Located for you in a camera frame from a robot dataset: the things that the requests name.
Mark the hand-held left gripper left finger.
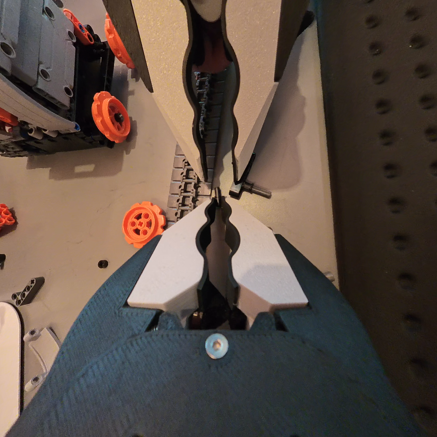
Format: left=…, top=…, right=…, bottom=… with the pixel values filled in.
left=128, top=200, right=216, bottom=325

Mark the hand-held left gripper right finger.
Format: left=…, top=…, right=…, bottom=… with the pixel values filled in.
left=219, top=198, right=308, bottom=325

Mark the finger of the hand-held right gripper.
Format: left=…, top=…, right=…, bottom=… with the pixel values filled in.
left=130, top=0, right=214, bottom=182
left=220, top=0, right=284, bottom=185

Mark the orange gear wheel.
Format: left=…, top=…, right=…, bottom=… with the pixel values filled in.
left=122, top=202, right=166, bottom=248

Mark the grey toy robot vehicle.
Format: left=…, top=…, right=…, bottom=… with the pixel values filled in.
left=0, top=0, right=134, bottom=158

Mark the black lever with grey axle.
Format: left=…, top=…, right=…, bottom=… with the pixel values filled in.
left=230, top=154, right=272, bottom=200

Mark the grey curved panel piece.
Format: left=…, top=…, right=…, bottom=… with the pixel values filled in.
left=23, top=327, right=61, bottom=393

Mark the dark grey angled beam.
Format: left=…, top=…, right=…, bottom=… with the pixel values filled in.
left=10, top=276, right=46, bottom=305

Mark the black dimpled mat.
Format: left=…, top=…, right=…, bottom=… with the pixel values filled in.
left=318, top=0, right=437, bottom=437

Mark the small orange connector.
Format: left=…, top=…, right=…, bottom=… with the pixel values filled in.
left=0, top=204, right=18, bottom=229

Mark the white book stand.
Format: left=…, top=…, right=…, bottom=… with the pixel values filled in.
left=0, top=301, right=22, bottom=427

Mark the grey track chain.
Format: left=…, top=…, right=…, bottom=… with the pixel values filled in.
left=166, top=69, right=236, bottom=222

